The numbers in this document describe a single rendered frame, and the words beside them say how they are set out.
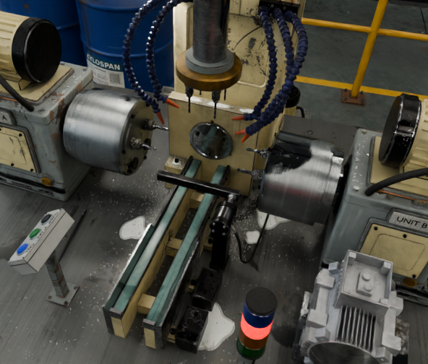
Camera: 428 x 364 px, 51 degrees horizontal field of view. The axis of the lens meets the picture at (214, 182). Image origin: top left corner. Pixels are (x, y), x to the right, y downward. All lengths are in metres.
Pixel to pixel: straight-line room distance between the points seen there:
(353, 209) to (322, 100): 2.43
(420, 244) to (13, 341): 1.09
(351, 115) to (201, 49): 2.44
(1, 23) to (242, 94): 0.73
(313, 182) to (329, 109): 2.32
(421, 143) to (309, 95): 2.52
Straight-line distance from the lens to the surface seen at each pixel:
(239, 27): 1.40
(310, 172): 1.24
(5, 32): 1.45
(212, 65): 1.20
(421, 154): 1.18
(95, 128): 1.38
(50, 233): 1.19
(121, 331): 1.28
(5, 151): 1.60
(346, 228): 1.28
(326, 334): 1.02
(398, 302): 1.13
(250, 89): 1.48
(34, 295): 1.43
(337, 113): 3.51
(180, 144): 1.54
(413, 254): 1.32
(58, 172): 1.54
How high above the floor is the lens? 1.97
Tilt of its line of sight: 45 degrees down
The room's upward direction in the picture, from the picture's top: 4 degrees clockwise
